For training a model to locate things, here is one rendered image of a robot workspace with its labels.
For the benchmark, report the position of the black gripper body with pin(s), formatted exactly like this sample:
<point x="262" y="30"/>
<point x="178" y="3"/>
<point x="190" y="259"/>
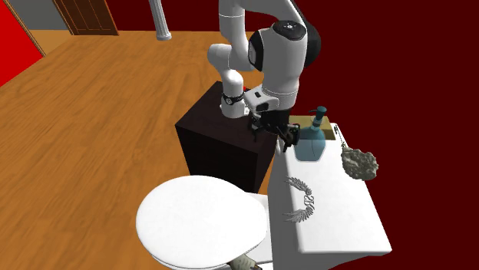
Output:
<point x="275" y="119"/>

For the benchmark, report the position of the white toilet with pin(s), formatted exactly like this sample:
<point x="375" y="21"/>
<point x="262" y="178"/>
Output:
<point x="198" y="220"/>

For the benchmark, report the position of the white column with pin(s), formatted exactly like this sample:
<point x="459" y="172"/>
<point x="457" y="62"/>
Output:
<point x="161" y="20"/>

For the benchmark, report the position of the silver winged ornament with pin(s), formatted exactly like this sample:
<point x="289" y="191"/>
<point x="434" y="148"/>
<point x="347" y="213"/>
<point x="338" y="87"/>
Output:
<point x="307" y="203"/>

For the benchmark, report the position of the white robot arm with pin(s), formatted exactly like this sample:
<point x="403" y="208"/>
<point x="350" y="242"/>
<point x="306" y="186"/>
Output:
<point x="278" y="56"/>

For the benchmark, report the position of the blue soap dispenser bottle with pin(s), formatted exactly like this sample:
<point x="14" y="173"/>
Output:
<point x="310" y="144"/>

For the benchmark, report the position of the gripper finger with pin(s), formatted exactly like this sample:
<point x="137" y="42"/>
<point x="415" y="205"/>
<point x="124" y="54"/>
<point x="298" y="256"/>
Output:
<point x="291" y="135"/>
<point x="257" y="125"/>

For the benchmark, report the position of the dark robot stand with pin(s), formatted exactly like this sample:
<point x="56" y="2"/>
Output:
<point x="221" y="149"/>

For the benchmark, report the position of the olive flat box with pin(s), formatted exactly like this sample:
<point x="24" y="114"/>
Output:
<point x="329" y="131"/>

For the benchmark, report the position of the grey striped object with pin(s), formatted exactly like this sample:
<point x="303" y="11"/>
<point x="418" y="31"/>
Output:
<point x="243" y="263"/>

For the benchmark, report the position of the brown wooden door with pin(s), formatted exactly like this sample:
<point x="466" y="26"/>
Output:
<point x="89" y="17"/>

